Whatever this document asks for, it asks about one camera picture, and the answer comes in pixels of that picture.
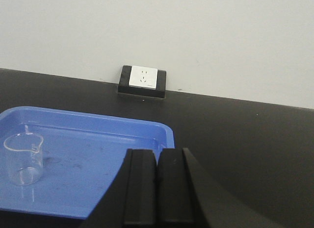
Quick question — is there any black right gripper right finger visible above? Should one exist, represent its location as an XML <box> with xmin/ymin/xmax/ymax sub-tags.
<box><xmin>157</xmin><ymin>148</ymin><xmax>279</xmax><ymax>228</ymax></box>

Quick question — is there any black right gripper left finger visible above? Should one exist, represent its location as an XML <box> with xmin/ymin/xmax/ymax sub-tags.
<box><xmin>84</xmin><ymin>149</ymin><xmax>157</xmax><ymax>228</ymax></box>

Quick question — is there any white wall power socket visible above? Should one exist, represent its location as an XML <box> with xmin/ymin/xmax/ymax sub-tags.
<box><xmin>118</xmin><ymin>65</ymin><xmax>166</xmax><ymax>99</ymax></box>

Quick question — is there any clear glass beaker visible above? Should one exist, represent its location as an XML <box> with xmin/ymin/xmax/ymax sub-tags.
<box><xmin>3</xmin><ymin>126</ymin><xmax>44</xmax><ymax>186</ymax></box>

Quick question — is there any blue plastic tray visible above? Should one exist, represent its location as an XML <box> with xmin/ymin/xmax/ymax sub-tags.
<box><xmin>0</xmin><ymin>106</ymin><xmax>175</xmax><ymax>219</ymax></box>

